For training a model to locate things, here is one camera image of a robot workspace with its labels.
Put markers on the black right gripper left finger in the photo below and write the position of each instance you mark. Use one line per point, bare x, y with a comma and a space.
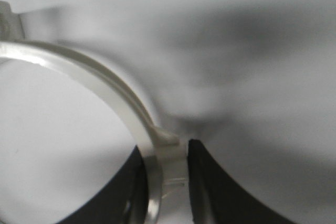
124, 199

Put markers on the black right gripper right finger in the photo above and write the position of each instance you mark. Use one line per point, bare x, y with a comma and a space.
216, 198

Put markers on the white half-ring pipe clamp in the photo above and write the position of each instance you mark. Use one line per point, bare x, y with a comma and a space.
162, 152

